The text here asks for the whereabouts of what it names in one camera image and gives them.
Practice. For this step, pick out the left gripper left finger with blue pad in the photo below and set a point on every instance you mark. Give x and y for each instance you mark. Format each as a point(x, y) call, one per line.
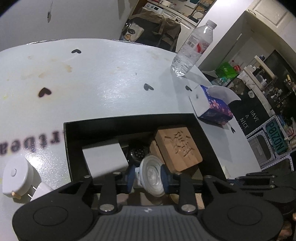
point(114, 184)

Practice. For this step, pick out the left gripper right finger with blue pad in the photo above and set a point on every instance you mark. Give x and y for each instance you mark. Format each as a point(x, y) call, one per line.
point(182, 185)

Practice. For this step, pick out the clear round lid device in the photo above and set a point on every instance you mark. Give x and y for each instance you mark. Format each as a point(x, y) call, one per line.
point(148, 176)

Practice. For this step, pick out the wooden carved tile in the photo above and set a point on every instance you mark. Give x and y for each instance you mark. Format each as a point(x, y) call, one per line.
point(178, 148)
point(154, 150)

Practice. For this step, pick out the black cardboard box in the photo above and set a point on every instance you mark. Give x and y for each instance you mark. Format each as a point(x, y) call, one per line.
point(135, 135)

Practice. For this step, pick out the white charger adapter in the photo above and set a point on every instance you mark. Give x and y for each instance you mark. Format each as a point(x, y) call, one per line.
point(40, 190)

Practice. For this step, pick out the round white plug device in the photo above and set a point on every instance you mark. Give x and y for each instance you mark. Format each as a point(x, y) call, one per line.
point(19, 177)

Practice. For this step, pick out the person right hand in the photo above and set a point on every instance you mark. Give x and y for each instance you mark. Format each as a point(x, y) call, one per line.
point(287, 229)

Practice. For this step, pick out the black welcome sign board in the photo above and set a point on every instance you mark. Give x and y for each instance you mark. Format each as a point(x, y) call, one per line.
point(248, 111)

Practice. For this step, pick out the purple floral tissue box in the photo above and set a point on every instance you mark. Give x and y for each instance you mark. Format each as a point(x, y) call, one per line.
point(212, 103)

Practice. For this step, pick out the green label water bottle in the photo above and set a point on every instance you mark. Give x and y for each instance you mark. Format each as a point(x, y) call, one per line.
point(221, 81)

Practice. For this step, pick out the clear plastic water bottle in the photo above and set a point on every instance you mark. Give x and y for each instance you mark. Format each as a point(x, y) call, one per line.
point(193, 48)

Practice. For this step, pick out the white tote bag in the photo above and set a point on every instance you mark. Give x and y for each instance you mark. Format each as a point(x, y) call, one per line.
point(132, 33)

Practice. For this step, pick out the chair with brown jacket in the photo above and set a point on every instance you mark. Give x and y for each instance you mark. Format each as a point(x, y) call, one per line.
point(159, 31)

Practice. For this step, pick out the white washing machine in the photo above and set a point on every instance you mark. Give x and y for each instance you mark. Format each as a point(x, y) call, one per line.
point(154, 8)

